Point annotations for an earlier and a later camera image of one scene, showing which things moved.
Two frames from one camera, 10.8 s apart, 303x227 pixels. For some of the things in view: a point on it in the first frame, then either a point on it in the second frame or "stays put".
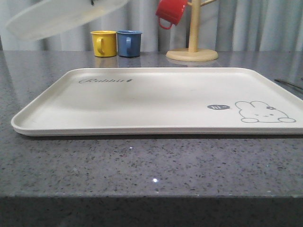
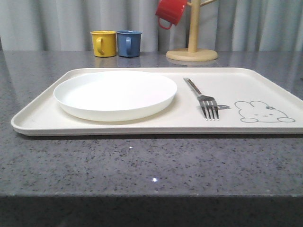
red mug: (171, 11) stays put
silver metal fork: (287, 83) to (204, 100)
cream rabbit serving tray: (162, 101) stays put
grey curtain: (226, 25) stays put
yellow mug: (104, 43) stays put
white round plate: (48, 19) to (114, 95)
